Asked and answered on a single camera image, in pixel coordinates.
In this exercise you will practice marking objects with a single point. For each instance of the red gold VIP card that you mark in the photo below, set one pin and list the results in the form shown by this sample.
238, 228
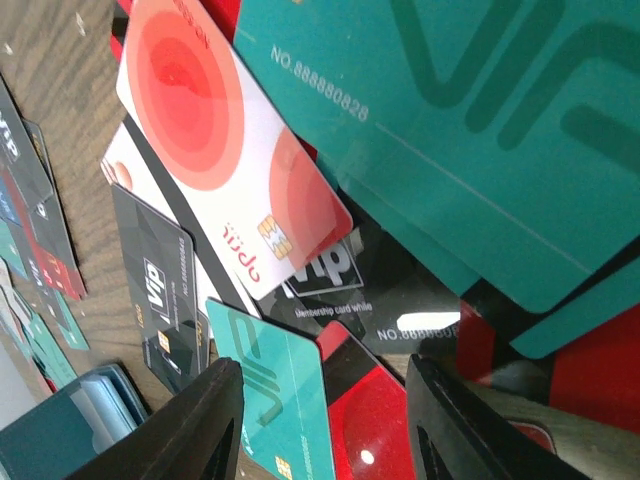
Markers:
367, 410

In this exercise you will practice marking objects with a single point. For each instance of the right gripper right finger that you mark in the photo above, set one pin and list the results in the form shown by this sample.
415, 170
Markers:
453, 434

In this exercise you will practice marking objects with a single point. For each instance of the white card red circles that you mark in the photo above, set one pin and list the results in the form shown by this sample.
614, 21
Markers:
259, 198

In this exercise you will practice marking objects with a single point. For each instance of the red VIP card centre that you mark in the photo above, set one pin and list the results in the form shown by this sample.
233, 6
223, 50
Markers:
45, 267

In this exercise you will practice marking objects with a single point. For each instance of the teal VIP card centre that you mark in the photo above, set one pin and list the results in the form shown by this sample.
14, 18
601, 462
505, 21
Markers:
285, 426

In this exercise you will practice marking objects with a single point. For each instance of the black VIP card upper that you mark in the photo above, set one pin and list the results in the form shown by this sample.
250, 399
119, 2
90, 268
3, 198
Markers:
18, 154

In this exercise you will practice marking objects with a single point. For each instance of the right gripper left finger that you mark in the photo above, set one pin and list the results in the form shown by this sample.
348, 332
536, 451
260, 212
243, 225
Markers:
196, 435

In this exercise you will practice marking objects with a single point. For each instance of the black vip card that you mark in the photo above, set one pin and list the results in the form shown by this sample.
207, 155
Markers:
159, 263
18, 154

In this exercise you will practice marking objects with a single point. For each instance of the black VIP card centre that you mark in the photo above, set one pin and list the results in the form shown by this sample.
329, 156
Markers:
159, 263

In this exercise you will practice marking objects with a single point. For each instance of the blue leather card holder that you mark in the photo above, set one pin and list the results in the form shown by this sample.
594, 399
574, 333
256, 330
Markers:
73, 426

